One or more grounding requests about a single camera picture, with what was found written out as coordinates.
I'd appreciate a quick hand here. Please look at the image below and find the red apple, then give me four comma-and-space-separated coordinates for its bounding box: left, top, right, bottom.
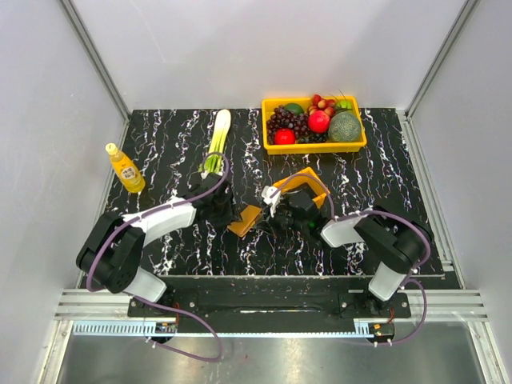
274, 128, 296, 145

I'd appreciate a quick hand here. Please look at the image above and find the green lime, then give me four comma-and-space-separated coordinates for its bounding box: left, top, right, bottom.
284, 102, 304, 115

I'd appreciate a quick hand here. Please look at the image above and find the aluminium rail frame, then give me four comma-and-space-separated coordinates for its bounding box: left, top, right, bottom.
54, 110, 489, 326

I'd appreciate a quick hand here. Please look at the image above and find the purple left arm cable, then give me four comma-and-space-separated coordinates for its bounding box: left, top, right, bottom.
85, 150, 231, 363

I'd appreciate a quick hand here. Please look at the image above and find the small yellow plastic bin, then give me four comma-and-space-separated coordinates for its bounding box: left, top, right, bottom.
272, 167, 329, 209

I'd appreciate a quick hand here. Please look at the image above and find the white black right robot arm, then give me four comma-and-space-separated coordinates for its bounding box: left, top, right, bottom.
259, 186, 434, 317

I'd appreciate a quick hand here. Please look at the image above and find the yellow juice bottle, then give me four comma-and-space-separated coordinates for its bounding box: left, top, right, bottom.
105, 143, 146, 194

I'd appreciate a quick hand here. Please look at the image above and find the dark blueberry cluster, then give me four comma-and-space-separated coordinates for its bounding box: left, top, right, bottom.
297, 133, 327, 144

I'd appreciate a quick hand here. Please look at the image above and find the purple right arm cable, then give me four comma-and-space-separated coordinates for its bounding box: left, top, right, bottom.
270, 172, 433, 347

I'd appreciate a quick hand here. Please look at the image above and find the white cable duct strip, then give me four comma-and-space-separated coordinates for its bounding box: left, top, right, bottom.
73, 320, 373, 338

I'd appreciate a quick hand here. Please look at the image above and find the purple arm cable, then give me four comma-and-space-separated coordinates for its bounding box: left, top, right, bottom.
85, 150, 231, 363
270, 172, 433, 347

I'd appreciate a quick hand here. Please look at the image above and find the red cherry cluster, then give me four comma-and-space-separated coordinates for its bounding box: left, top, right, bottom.
307, 94, 337, 117

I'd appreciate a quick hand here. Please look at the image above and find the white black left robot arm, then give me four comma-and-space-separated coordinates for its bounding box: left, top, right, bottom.
76, 173, 240, 316

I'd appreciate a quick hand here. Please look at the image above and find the orange leather card holder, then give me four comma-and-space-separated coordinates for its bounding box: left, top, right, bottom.
228, 205, 262, 238

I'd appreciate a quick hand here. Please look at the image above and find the green netted melon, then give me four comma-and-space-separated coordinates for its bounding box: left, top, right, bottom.
328, 112, 362, 142

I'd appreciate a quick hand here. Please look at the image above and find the green white celery stalk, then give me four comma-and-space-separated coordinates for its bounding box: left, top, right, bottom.
199, 109, 231, 174

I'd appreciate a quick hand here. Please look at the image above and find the red pomegranate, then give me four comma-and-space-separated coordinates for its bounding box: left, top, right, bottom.
308, 110, 330, 134

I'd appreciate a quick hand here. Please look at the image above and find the purple grape bunch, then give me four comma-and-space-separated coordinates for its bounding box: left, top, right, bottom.
266, 105, 311, 144

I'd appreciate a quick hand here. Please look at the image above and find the green apple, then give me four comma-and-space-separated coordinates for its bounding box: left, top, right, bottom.
335, 98, 354, 112

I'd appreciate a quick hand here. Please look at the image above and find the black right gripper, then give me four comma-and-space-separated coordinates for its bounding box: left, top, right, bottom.
254, 199, 308, 238

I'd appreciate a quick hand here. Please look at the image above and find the yellow fruit tray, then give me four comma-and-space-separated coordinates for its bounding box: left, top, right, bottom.
262, 95, 367, 155

